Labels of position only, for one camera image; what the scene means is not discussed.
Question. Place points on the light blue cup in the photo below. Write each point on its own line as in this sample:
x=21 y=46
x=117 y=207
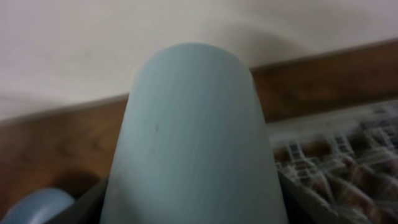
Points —
x=193 y=145

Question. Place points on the grey dishwasher rack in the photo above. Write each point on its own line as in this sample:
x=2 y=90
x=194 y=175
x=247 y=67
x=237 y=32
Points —
x=339 y=167

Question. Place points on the dark blue plate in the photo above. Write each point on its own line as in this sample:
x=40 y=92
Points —
x=39 y=207

